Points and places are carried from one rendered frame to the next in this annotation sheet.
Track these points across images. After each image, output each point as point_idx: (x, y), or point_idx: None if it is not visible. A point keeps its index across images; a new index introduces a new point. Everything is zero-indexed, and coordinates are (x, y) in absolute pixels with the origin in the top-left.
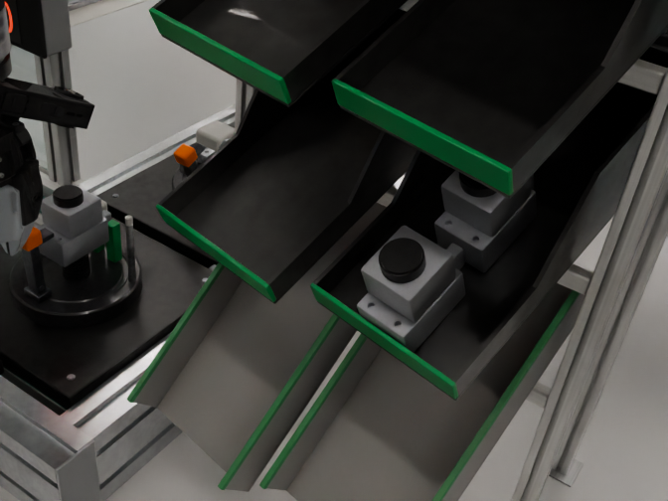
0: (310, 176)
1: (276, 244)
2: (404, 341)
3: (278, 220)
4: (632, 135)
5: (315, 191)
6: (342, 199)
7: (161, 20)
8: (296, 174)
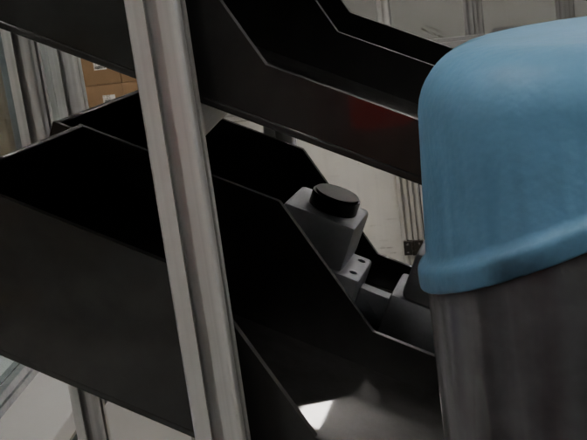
0: (314, 400)
1: (442, 428)
2: None
3: (405, 428)
4: (251, 128)
5: (338, 395)
6: (336, 372)
7: None
8: (319, 413)
